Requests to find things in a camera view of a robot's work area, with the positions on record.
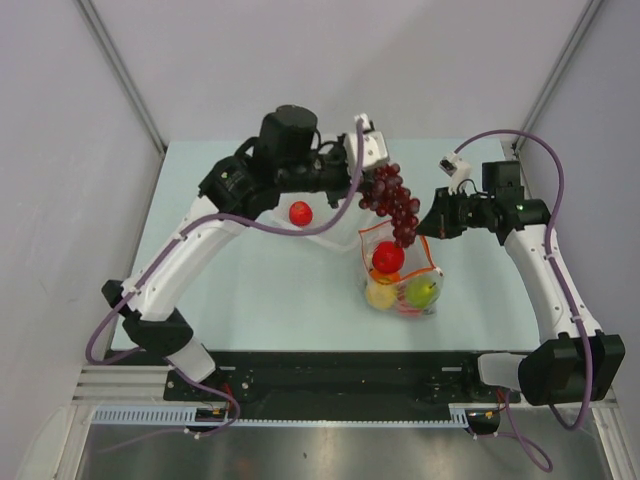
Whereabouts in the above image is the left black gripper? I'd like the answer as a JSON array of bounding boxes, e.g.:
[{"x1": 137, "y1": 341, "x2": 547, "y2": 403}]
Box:
[{"x1": 277, "y1": 132, "x2": 376, "y2": 208}]

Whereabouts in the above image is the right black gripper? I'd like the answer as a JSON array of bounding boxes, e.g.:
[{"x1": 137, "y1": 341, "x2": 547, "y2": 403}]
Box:
[{"x1": 415, "y1": 186, "x2": 494, "y2": 240}]

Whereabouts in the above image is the dark purple grape bunch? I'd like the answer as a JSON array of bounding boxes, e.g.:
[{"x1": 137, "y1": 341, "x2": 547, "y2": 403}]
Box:
[{"x1": 358, "y1": 163, "x2": 421, "y2": 249}]

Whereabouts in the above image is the red green apple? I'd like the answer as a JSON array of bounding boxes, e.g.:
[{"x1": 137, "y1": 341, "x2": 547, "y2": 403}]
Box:
[{"x1": 372, "y1": 241, "x2": 405, "y2": 274}]

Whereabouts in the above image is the yellow green pear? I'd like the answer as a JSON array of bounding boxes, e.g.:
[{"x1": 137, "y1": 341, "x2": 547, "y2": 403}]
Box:
[{"x1": 405, "y1": 277, "x2": 439, "y2": 309}]

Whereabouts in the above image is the clear zip bag orange zipper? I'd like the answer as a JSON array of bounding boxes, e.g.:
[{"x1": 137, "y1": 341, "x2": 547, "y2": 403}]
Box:
[{"x1": 359, "y1": 221, "x2": 444, "y2": 317}]

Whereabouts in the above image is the orange fruit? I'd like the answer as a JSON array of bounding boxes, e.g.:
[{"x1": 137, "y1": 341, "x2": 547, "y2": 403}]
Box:
[{"x1": 369, "y1": 269, "x2": 401, "y2": 285}]

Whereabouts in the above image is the yellow green mango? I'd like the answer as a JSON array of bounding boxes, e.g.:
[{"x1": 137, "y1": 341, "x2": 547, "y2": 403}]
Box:
[{"x1": 365, "y1": 281, "x2": 397, "y2": 310}]

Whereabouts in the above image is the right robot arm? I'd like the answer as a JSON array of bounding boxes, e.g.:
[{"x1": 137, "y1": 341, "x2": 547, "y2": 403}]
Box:
[{"x1": 417, "y1": 154, "x2": 625, "y2": 406}]

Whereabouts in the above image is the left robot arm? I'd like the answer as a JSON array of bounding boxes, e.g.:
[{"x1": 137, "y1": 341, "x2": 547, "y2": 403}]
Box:
[{"x1": 102, "y1": 105, "x2": 388, "y2": 400}]

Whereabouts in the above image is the small red apple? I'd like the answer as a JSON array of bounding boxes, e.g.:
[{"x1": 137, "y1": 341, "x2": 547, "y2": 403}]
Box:
[{"x1": 288, "y1": 201, "x2": 313, "y2": 227}]

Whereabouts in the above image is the white plastic basket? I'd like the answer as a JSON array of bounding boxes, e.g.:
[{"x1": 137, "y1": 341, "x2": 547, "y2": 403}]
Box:
[{"x1": 270, "y1": 193, "x2": 376, "y2": 253}]

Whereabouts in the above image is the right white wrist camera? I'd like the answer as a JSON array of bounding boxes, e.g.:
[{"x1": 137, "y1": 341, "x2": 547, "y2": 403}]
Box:
[{"x1": 439, "y1": 152, "x2": 472, "y2": 194}]

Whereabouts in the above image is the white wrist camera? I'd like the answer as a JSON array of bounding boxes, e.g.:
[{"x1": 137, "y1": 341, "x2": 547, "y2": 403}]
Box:
[
  {"x1": 342, "y1": 113, "x2": 389, "y2": 175},
  {"x1": 439, "y1": 152, "x2": 472, "y2": 194}
]

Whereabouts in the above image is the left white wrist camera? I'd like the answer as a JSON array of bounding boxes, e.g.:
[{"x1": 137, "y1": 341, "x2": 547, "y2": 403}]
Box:
[{"x1": 342, "y1": 113, "x2": 389, "y2": 175}]

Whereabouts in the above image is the right aluminium rail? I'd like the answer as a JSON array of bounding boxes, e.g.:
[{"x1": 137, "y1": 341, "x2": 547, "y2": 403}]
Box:
[{"x1": 501, "y1": 141, "x2": 519, "y2": 159}]

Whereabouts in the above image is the right white cable duct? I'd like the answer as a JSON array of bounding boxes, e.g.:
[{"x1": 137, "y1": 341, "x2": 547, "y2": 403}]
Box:
[{"x1": 449, "y1": 403, "x2": 503, "y2": 434}]

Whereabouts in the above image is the white cable duct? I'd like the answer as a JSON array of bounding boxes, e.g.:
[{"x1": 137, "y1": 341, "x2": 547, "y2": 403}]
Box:
[
  {"x1": 449, "y1": 403, "x2": 503, "y2": 434},
  {"x1": 92, "y1": 406, "x2": 228, "y2": 428}
]

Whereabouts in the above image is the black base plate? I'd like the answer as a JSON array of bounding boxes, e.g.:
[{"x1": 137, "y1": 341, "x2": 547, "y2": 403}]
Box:
[{"x1": 104, "y1": 350, "x2": 526, "y2": 421}]

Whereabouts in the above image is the right aluminium frame post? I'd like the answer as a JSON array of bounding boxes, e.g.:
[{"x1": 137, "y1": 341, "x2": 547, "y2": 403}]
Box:
[{"x1": 520, "y1": 0, "x2": 608, "y2": 134}]

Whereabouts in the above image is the aluminium frame post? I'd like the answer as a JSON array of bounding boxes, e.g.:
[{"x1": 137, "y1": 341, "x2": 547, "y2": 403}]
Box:
[
  {"x1": 72, "y1": 0, "x2": 168, "y2": 159},
  {"x1": 520, "y1": 0, "x2": 608, "y2": 134}
]

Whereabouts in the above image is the left aluminium frame post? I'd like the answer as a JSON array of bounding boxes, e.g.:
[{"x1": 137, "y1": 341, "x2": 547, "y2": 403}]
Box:
[{"x1": 72, "y1": 0, "x2": 168, "y2": 159}]

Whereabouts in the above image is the left white cable duct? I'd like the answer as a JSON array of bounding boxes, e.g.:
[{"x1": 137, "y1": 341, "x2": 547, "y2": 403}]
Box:
[{"x1": 92, "y1": 406, "x2": 228, "y2": 428}]

